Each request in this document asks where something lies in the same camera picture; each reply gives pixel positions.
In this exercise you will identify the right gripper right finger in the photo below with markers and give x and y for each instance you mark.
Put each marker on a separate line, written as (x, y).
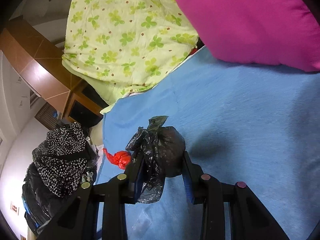
(248, 217)

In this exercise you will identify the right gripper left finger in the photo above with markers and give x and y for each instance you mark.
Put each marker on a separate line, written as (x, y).
(78, 218)

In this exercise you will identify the black plastic trash bag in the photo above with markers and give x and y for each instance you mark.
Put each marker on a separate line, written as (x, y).
(162, 148)

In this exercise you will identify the black jacket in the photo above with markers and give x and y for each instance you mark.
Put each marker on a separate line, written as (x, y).
(40, 204)

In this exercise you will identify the clear plastic zip bag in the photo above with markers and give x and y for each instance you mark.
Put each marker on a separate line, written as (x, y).
(141, 225)

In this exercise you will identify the black white dotted garment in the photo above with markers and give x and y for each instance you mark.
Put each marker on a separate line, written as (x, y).
(62, 158)

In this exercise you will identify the small red knotted bag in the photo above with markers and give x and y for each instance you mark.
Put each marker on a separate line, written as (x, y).
(120, 158)

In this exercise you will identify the blue fleece blanket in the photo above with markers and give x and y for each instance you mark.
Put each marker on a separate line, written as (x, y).
(257, 124)

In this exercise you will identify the wooden nightstand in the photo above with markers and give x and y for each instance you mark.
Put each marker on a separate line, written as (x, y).
(83, 105)

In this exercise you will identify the green clover print quilt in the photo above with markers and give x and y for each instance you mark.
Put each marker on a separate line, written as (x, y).
(122, 47)

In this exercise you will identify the magenta pillow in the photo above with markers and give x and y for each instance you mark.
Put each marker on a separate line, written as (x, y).
(270, 32)

